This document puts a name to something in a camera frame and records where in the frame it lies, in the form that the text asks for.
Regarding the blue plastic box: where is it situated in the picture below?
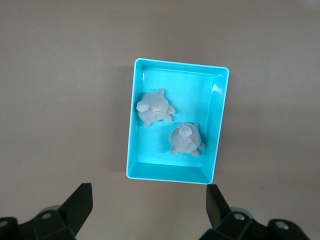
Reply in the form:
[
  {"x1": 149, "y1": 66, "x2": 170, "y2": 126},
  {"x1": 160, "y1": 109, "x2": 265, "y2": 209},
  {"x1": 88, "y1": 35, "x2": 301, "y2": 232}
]
[{"x1": 125, "y1": 57, "x2": 230, "y2": 185}]

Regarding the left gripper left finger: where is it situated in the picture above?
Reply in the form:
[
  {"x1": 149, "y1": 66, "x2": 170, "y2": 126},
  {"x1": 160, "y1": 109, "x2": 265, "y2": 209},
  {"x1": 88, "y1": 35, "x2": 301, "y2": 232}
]
[{"x1": 0, "y1": 182, "x2": 94, "y2": 240}]

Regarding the brown table cover sheet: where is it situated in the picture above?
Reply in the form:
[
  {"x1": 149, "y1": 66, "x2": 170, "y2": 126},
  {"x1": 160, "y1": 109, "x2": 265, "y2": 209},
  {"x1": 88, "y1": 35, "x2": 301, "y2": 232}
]
[{"x1": 0, "y1": 0, "x2": 320, "y2": 240}]

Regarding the grey plush toy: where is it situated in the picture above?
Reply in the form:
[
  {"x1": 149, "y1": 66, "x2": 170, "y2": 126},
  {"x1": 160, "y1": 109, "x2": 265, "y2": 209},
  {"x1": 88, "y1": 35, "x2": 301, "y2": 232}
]
[
  {"x1": 136, "y1": 88, "x2": 177, "y2": 127},
  {"x1": 169, "y1": 121, "x2": 207, "y2": 158}
]

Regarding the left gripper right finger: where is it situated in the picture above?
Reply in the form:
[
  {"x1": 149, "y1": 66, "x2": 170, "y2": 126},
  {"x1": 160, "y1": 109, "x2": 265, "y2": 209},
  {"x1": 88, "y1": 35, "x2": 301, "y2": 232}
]
[{"x1": 199, "y1": 184, "x2": 310, "y2": 240}]

